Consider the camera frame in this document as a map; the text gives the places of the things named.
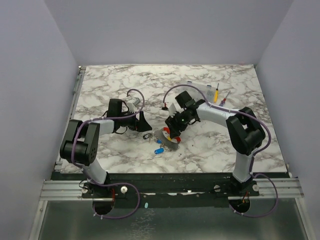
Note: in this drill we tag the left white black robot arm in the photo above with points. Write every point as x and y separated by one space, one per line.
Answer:
80 142

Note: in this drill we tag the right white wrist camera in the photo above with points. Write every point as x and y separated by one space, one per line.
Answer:
170 110

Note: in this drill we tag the yellow handled screwdriver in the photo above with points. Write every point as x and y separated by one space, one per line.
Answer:
216 93

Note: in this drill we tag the clear plastic organizer box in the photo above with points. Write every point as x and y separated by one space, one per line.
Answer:
206 89

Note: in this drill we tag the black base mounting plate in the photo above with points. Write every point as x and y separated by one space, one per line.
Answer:
164 190

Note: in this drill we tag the black key tag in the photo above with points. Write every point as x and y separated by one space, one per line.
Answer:
146 136

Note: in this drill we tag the blue key tag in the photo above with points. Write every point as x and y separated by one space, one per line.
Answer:
159 151

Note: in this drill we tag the aluminium front rail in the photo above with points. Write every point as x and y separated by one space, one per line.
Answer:
69 190

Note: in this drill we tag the blue red handled screwdriver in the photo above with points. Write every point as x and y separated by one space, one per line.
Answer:
222 103

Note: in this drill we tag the aluminium rail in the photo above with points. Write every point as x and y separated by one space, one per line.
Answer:
75 98
69 190

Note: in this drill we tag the metal key organizer red handle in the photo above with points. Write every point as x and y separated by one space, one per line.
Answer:
164 136

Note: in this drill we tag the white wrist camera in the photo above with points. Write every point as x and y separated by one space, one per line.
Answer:
170 110
132 103

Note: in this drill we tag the aluminium left side rail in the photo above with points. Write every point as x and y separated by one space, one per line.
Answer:
75 98

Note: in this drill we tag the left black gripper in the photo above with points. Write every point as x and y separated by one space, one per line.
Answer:
142 124

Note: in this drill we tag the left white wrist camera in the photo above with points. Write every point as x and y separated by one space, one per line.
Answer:
132 103

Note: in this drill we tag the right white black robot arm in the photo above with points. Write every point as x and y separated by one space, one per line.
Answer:
245 132

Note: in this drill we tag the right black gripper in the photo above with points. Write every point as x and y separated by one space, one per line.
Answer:
173 125

